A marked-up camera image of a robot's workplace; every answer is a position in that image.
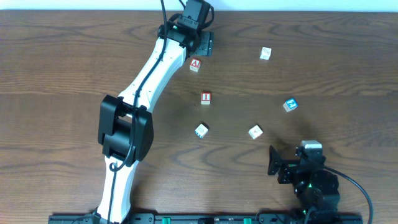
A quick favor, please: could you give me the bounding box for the red letter A block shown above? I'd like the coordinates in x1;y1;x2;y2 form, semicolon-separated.
190;58;201;72

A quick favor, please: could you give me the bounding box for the red letter I block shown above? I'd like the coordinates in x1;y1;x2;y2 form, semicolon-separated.
200;92;211;105

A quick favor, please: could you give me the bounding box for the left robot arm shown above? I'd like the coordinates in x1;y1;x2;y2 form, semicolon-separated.
93;14;214;223

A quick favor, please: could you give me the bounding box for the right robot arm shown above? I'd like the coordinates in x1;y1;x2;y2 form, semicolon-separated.
267;140;340;223

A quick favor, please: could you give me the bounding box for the white block red Q side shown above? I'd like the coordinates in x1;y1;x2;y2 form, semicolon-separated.
248;125;263;139

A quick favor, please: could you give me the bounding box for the blue number 2 block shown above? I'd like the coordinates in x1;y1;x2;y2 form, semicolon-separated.
282;98;298;113

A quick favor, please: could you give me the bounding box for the white block far right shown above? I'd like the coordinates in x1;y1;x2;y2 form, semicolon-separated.
260;47;272;60

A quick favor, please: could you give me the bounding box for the white block blue side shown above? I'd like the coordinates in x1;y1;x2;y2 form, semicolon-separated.
195;123;209;139

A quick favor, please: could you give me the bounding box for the right black cable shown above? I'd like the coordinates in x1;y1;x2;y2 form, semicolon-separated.
322;164;374;224

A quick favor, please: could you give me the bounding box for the black cable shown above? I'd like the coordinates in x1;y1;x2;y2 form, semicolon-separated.
106;0;215;224
322;164;374;224

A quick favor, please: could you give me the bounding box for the left black cable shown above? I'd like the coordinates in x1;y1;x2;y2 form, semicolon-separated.
106;0;215;224

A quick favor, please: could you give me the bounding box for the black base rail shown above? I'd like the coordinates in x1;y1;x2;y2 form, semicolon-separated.
47;212;364;224

